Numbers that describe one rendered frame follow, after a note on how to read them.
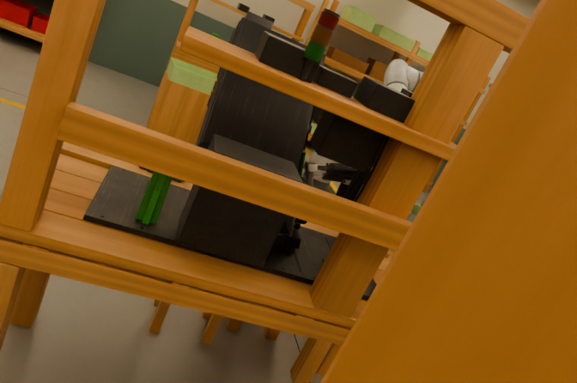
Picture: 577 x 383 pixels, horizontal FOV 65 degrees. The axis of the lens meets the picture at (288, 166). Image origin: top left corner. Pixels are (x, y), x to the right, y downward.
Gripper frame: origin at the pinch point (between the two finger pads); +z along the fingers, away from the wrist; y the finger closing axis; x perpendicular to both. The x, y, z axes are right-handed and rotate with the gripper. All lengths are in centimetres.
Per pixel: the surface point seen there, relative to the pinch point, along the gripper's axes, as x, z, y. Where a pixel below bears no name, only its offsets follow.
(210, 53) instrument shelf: -2, 42, 57
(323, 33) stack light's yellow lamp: -12, 14, 58
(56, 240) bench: 35, 79, 13
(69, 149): -10, 91, -22
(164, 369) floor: 66, 49, -95
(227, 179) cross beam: 21, 34, 34
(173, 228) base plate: 24, 49, -6
